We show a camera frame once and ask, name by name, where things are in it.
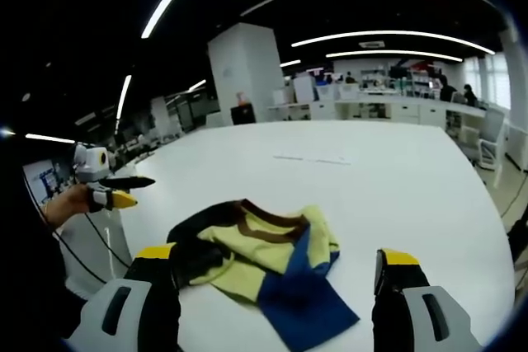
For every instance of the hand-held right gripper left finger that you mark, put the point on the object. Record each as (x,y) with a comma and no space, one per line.
(136,306)

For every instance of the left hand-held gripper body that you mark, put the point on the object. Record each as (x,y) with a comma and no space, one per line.
(91,162)

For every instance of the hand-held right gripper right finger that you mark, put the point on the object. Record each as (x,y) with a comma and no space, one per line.
(416,306)

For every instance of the yellow blue black garment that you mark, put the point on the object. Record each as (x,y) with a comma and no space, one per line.
(268,261)

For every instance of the person's left hand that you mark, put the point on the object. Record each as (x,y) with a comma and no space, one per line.
(72,203)

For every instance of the white office chair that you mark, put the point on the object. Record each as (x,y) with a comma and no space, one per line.
(491,137)

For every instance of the long white counter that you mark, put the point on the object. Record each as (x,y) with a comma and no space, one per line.
(396,106)

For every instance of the wall screen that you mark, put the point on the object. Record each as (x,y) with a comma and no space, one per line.
(49,179)

